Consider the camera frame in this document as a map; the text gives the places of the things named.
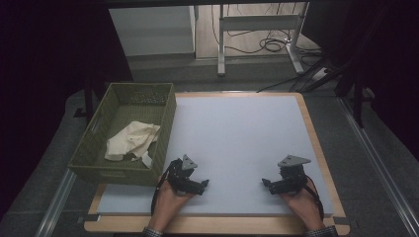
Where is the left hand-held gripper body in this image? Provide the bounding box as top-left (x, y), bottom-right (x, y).
top-left (167, 154), bottom-right (201, 197)

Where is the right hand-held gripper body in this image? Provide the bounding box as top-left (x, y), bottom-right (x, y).
top-left (277, 154), bottom-right (312, 196)

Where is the green woven basket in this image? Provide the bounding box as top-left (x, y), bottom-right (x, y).
top-left (67, 82), bottom-right (178, 188)

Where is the cream cloth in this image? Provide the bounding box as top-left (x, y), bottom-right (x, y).
top-left (104, 120), bottom-right (162, 170)

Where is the person's left hand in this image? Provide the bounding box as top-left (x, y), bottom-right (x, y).
top-left (148, 178), bottom-right (196, 233)

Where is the person's right hand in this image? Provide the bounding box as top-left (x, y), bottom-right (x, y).
top-left (280, 187), bottom-right (326, 232)

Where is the black tape strip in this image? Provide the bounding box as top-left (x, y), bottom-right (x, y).
top-left (331, 215), bottom-right (351, 227)
top-left (76, 213), bottom-right (101, 223)

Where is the black stand leg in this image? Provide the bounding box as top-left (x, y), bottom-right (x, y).
top-left (73, 78), bottom-right (96, 125)
top-left (335, 58), bottom-right (377, 129)

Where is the white power strip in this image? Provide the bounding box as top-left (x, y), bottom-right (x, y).
top-left (310, 66), bottom-right (331, 82)

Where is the white cabinet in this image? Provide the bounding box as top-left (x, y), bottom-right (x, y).
top-left (108, 5), bottom-right (198, 62)

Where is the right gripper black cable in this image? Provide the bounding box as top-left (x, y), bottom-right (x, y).
top-left (304, 175), bottom-right (325, 221)

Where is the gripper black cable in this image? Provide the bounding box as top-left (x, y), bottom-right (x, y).
top-left (304, 175), bottom-right (325, 221)
top-left (150, 160), bottom-right (179, 216)

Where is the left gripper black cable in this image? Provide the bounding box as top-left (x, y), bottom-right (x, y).
top-left (150, 160), bottom-right (179, 216)

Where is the metal floor rail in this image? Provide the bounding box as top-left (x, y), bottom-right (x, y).
top-left (34, 168), bottom-right (79, 237)
top-left (337, 96), bottom-right (419, 237)

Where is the long black floor cable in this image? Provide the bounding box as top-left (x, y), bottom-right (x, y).
top-left (256, 73), bottom-right (318, 94)

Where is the coiled black floor cable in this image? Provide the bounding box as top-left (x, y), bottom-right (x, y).
top-left (258, 37), bottom-right (292, 53)

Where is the white metal desk frame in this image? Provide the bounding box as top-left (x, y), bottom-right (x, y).
top-left (216, 2), bottom-right (311, 77)

